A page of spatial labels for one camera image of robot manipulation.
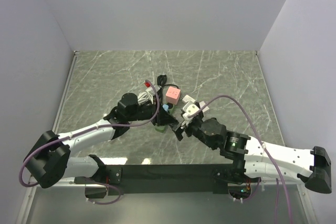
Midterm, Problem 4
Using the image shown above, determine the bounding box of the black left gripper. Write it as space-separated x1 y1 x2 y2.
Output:
128 98 177 126

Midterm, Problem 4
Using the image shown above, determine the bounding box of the green power strip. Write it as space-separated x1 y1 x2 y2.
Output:
152 103 175 133

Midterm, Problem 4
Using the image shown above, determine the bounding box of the blue charger plug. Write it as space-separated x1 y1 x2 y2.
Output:
163 104 170 112

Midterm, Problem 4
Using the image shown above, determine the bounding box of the small white charger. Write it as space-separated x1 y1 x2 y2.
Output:
199 101 209 113

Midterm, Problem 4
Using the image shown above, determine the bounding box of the large white charger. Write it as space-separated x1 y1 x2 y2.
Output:
182 95 195 104

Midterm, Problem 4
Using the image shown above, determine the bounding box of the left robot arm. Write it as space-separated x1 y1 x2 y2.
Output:
23 93 178 188

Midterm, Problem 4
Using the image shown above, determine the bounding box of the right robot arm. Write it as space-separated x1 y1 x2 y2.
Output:
172 115 332 194

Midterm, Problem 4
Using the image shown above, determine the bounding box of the pink cube socket adapter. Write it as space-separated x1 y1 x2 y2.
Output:
165 86 181 105

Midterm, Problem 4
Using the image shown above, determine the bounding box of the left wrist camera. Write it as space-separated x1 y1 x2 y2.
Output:
144 81 162 96

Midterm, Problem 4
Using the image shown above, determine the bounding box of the black power cord with plug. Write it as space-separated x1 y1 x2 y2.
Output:
156 74 182 91

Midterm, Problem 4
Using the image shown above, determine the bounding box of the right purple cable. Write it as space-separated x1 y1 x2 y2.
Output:
188 95 292 224

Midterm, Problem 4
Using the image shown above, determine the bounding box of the aluminium rail frame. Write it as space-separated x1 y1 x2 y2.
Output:
15 50 80 224

